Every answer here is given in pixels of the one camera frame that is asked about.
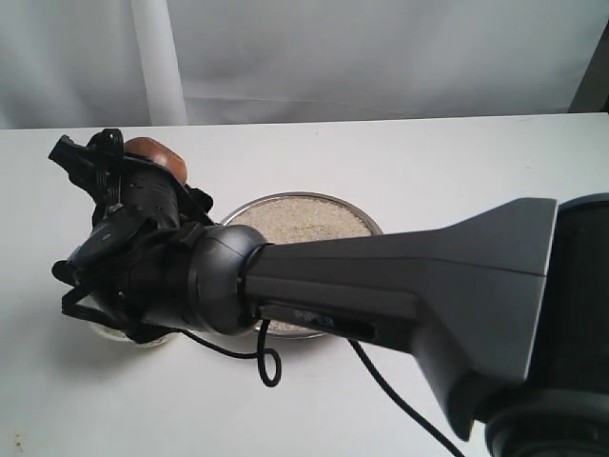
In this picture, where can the white ceramic rice bowl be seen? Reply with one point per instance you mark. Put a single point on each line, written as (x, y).
(145, 337)

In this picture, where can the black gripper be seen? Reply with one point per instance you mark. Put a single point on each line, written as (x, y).
(153, 207)

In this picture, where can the brown wooden cup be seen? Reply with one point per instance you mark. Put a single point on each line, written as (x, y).
(160, 155)

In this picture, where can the round steel rice tray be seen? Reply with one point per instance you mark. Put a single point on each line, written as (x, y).
(297, 217)

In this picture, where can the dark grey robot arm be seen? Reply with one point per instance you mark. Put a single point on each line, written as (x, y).
(506, 313)

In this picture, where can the white backdrop curtain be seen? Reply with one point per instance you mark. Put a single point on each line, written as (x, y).
(69, 64)

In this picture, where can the white vertical pole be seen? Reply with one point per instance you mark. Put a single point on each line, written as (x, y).
(159, 62)

